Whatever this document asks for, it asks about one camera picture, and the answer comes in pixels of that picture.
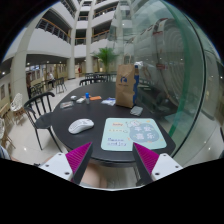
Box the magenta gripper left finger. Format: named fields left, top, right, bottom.
left=66, top=142, right=93, bottom=185

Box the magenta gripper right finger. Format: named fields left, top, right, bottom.
left=132, top=143, right=159, bottom=185

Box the white computer mouse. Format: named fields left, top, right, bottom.
left=68, top=119, right=94, bottom=134

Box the light green mouse pad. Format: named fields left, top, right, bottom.
left=101, top=118, right=167, bottom=152

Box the black round table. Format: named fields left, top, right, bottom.
left=50, top=81, right=177, bottom=164

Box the small grey cloth packet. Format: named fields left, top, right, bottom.
left=130, top=106, right=143, bottom=116

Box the clear plastic wrapped card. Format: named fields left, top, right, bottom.
left=60, top=101, right=74, bottom=109

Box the small white box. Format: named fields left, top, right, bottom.
left=76, top=98, right=85, bottom=103

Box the small grey round object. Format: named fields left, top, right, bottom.
left=70, top=96, right=77, bottom=101

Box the orange flat object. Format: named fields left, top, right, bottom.
left=90, top=96, right=102, bottom=101

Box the black slatted chair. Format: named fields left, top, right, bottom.
left=24, top=92, right=59, bottom=148

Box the blue capped small bottle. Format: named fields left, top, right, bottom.
left=85, top=93, right=90, bottom=104

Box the clear plastic packet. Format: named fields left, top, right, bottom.
left=101, top=98, right=116, bottom=106

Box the black chair behind table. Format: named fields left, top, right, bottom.
left=79, top=78, right=96, bottom=86

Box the white wicker chair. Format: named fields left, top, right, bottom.
left=10, top=93, right=25, bottom=121

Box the seated person in background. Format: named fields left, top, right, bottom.
left=47, top=72, right=55, bottom=88

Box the brown paper bag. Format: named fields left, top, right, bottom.
left=115, top=63, right=137, bottom=109

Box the green potted palm tree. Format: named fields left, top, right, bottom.
left=93, top=47, right=117, bottom=72

